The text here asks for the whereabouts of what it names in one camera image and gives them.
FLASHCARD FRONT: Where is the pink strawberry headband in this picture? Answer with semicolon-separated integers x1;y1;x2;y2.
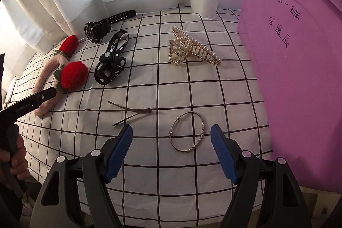
31;35;88;118

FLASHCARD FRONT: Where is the white black-checked cloth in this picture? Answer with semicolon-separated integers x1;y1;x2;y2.
15;3;273;228

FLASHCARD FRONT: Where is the white small device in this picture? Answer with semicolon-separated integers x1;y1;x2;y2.
5;76;19;106

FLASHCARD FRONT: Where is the silver bangle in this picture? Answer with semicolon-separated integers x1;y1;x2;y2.
169;112;207;153

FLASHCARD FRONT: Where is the pink plastic bin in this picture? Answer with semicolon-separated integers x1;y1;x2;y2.
234;0;342;194

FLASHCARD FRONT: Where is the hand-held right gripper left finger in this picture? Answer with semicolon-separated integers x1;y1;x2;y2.
35;123;133;228

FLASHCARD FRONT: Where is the person's left hand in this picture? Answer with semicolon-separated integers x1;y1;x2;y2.
0;134;27;186

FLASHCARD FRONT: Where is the black lanyard with white print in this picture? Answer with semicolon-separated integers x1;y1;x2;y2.
94;30;130;85

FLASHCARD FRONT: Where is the black wrist watch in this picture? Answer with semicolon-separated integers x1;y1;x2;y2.
84;10;137;44

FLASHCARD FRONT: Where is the pearl hair claw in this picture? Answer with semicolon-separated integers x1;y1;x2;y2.
168;26;222;67

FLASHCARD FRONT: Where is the thin metal hair clip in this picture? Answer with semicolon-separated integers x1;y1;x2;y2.
107;101;156;127

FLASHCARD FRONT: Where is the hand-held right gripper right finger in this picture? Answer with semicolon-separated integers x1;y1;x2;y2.
210;124;312;228

